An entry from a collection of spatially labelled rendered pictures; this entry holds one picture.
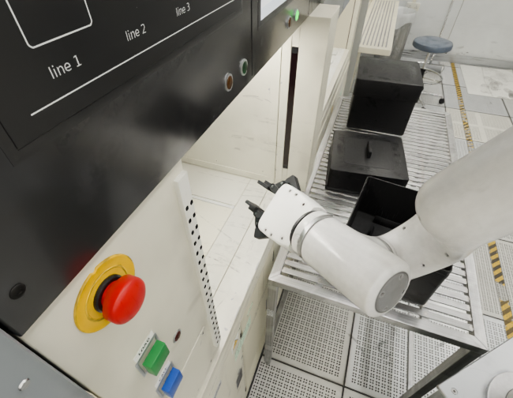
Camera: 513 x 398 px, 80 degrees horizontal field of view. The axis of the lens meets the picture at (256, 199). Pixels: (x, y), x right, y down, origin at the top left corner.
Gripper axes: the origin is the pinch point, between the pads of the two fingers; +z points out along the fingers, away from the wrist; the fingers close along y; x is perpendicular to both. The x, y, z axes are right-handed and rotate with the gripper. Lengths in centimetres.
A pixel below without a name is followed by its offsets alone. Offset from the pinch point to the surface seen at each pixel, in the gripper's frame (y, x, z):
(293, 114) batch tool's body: 23.2, -13.7, 23.2
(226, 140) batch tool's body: 7.4, -11.1, 43.9
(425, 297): -1, -56, -16
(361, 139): 39, -63, 39
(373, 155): 34, -62, 29
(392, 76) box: 73, -70, 49
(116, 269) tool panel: -9.8, 29.3, -23.6
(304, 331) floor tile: -53, -102, 36
